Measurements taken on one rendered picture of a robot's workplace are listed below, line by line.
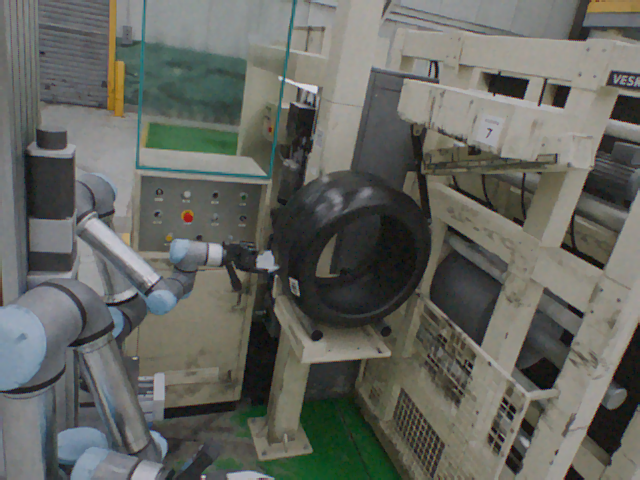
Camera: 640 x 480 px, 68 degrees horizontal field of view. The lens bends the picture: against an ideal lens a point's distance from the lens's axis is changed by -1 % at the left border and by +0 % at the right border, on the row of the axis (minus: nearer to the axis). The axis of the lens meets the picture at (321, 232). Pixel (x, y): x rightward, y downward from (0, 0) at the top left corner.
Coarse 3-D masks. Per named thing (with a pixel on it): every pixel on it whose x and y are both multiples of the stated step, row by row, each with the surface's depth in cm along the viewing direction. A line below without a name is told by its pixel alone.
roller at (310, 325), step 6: (288, 294) 190; (294, 306) 183; (300, 312) 178; (300, 318) 177; (306, 318) 174; (306, 324) 172; (312, 324) 170; (312, 330) 167; (318, 330) 167; (312, 336) 167; (318, 336) 167
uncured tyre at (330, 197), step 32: (320, 192) 160; (352, 192) 154; (384, 192) 157; (288, 224) 162; (320, 224) 152; (384, 224) 192; (416, 224) 164; (288, 256) 157; (384, 256) 198; (416, 256) 171; (288, 288) 162; (320, 288) 193; (352, 288) 197; (384, 288) 191; (320, 320) 168; (352, 320) 171
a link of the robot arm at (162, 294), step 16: (80, 192) 137; (80, 208) 134; (80, 224) 133; (96, 224) 136; (96, 240) 135; (112, 240) 137; (112, 256) 136; (128, 256) 137; (128, 272) 137; (144, 272) 138; (144, 288) 138; (160, 288) 139; (176, 288) 143; (160, 304) 137
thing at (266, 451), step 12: (252, 420) 244; (264, 420) 247; (252, 432) 238; (300, 432) 244; (264, 444) 232; (276, 444) 233; (288, 444) 235; (300, 444) 236; (264, 456) 225; (276, 456) 227; (288, 456) 229
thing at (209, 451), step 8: (208, 440) 85; (216, 440) 85; (200, 448) 83; (208, 448) 82; (216, 448) 83; (192, 456) 87; (200, 456) 82; (208, 456) 82; (216, 456) 83; (192, 464) 82; (200, 464) 82; (208, 464) 82; (176, 472) 87; (184, 472) 83; (192, 472) 82; (200, 472) 82
